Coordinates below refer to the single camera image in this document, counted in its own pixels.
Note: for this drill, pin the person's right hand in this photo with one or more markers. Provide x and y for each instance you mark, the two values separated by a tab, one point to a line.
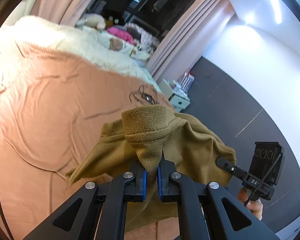
256	208

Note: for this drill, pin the orange-brown blanket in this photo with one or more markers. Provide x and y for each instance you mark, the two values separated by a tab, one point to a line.
52	117

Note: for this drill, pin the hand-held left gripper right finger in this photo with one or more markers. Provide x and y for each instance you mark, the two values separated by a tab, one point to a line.
160	183

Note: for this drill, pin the white nightstand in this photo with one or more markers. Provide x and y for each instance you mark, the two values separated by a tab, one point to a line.
177	97

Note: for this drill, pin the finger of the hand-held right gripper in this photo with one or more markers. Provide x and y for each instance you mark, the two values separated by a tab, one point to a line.
230	167

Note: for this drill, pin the striped gift bag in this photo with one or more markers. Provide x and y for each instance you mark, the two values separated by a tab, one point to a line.
186	80

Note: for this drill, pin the white plush toy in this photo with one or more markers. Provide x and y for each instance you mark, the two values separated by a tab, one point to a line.
92	21

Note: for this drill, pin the pink plush toy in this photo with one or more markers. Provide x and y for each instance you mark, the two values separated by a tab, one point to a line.
120	33

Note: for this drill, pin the cream fluffy duvet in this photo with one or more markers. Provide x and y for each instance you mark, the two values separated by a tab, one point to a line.
65	40

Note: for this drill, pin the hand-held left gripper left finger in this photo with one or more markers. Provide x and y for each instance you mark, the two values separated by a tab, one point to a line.
144	185

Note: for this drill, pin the olive printed T-shirt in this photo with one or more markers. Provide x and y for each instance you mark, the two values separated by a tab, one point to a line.
190	142

